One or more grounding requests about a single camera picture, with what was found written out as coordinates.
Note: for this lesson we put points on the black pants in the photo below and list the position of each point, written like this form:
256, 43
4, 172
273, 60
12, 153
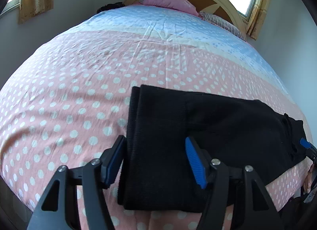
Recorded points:
156, 174

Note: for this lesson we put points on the right hand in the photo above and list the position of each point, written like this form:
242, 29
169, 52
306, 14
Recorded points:
308, 180

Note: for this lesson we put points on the pink pillow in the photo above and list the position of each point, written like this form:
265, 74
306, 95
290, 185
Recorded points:
180, 5

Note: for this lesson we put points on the striped pillow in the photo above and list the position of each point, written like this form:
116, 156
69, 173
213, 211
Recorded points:
220, 22

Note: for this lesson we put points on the black item behind bed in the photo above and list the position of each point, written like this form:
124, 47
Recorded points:
110, 7

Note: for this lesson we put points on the polka dot bed sheet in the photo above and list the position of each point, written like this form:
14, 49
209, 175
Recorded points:
69, 100

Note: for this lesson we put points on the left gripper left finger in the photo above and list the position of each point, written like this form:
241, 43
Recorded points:
58, 206

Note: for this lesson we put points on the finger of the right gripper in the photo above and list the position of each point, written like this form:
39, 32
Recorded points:
305, 143

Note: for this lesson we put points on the yellow curtain right side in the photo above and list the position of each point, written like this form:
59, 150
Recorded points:
257, 17

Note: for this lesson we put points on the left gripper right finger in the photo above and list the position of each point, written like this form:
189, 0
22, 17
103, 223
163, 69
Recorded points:
253, 209

